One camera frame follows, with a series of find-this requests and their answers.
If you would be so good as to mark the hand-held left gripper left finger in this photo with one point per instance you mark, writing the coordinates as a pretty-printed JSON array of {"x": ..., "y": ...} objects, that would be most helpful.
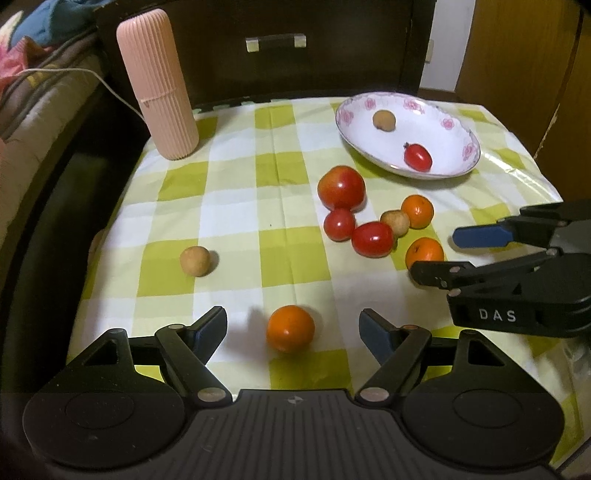
[{"x": 210, "y": 330}]

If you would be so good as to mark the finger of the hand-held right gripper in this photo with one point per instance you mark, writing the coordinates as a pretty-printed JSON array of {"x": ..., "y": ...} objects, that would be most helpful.
[
  {"x": 480, "y": 236},
  {"x": 438, "y": 273}
]

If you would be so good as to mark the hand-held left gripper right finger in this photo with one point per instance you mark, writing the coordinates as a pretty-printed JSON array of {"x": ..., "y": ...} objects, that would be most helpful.
[{"x": 371, "y": 332}]

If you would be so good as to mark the orange tangerine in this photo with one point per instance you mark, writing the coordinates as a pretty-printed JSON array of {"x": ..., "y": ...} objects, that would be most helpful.
[
  {"x": 291, "y": 328},
  {"x": 418, "y": 211},
  {"x": 425, "y": 251}
]

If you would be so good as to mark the brown longan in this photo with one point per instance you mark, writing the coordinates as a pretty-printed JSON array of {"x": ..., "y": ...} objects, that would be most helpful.
[
  {"x": 397, "y": 222},
  {"x": 384, "y": 120},
  {"x": 195, "y": 261}
]

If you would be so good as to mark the white floral plate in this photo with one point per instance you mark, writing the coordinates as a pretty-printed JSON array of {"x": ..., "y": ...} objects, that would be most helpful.
[{"x": 438, "y": 134}]

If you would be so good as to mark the medium red tomato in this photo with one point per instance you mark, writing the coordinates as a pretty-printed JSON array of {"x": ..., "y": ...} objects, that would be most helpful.
[{"x": 373, "y": 239}]

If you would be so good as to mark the red cherry tomato with stem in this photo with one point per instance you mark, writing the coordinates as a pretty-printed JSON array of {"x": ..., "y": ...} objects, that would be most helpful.
[{"x": 418, "y": 158}]

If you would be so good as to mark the small red tomato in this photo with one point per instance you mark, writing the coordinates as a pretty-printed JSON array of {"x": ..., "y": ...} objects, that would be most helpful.
[{"x": 339, "y": 225}]

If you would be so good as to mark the yellow checked tablecloth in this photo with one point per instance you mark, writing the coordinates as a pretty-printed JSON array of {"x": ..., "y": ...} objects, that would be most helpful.
[{"x": 231, "y": 184}]

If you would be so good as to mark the wooden wardrobe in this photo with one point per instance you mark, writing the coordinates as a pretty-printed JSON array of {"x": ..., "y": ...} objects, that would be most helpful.
[{"x": 508, "y": 69}]

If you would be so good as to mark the dark wooden cabinet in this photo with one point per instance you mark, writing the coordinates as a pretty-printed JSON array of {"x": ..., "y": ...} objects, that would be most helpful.
[{"x": 332, "y": 69}]

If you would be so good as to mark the pink ribbed cylinder container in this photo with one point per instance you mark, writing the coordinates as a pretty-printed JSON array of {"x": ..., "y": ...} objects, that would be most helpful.
[{"x": 157, "y": 83}]

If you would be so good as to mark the patterned bedding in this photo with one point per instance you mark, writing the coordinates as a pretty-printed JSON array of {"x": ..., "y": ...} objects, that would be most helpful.
[{"x": 41, "y": 120}]

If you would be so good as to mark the blue cloth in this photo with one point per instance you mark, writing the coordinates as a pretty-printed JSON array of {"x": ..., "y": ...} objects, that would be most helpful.
[{"x": 60, "y": 18}]

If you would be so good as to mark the beige wall socket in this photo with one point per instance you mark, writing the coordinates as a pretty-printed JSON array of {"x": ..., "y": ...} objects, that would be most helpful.
[{"x": 429, "y": 51}]

